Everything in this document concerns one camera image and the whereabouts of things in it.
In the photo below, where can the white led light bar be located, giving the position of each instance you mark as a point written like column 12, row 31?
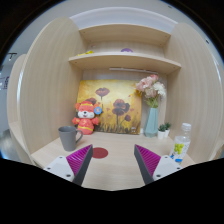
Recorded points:
column 133, row 70

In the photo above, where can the yellow object on shelf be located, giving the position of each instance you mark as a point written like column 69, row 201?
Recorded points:
column 88, row 52

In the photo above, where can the purple object on shelf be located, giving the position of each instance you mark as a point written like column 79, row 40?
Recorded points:
column 127, row 50

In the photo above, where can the grey ceramic mug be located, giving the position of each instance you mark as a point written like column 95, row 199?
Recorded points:
column 70, row 136

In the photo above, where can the dark red round coaster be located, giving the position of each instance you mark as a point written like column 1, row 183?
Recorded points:
column 99, row 152

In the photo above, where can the clear plastic water bottle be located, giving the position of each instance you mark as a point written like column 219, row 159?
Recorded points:
column 181, row 143

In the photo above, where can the teal geometric vase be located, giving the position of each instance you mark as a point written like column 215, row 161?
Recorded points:
column 151, row 124

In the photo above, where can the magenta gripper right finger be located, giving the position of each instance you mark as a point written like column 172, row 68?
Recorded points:
column 147, row 162

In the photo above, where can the wooden desk hutch shelf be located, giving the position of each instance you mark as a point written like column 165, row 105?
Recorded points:
column 44, row 82

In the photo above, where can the red plush fox toy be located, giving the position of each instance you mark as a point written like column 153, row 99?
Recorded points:
column 86, row 119

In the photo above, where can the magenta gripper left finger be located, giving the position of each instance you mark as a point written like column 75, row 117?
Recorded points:
column 79, row 162

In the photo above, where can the yellow poppy flower painting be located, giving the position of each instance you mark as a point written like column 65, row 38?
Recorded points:
column 120, row 102

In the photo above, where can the pink white flower bouquet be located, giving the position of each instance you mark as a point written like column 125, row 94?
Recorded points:
column 152, row 89

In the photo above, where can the small potted succulent white pot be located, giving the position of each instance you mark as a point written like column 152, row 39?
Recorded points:
column 163, row 130

